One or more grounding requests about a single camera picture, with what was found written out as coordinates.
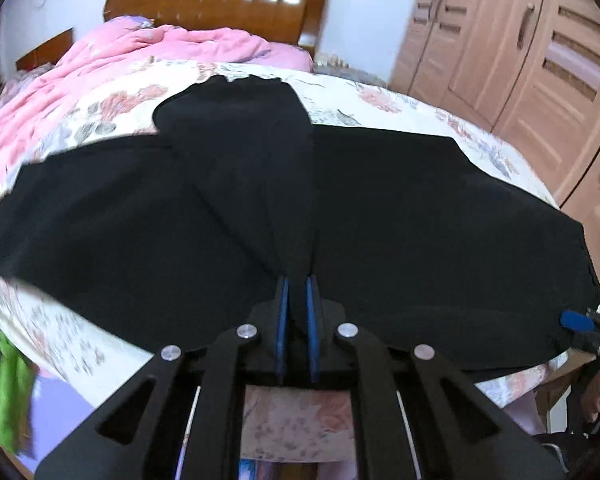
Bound black pants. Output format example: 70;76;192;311
0;74;600;372

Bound pink blanket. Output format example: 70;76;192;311
0;16;313;211

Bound dark cloth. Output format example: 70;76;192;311
532;430;588;473

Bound purple cloth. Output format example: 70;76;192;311
29;367;98;461

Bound light wooden furniture piece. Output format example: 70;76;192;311
534;350;597;433

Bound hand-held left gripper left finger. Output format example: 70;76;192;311
35;276;291;480

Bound wooden headboard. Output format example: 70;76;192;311
15;0;331;72

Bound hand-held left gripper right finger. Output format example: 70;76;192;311
306;275;565;480

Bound wooden wardrobe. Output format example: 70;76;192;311
390;0;600;286

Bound floral bed sheet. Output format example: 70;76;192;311
0;57;571;466

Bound cluttered bedside table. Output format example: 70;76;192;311
314;52;388;87

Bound green cloth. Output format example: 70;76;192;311
0;310;37;457

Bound person's right hand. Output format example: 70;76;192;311
580;376;600;424

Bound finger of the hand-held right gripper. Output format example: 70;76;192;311
561;310;600;357

